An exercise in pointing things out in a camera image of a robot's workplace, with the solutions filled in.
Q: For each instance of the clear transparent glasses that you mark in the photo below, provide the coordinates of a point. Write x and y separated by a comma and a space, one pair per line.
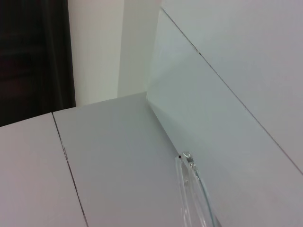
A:
187, 175

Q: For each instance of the dark curtain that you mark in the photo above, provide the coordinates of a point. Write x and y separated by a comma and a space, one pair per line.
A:
30, 59

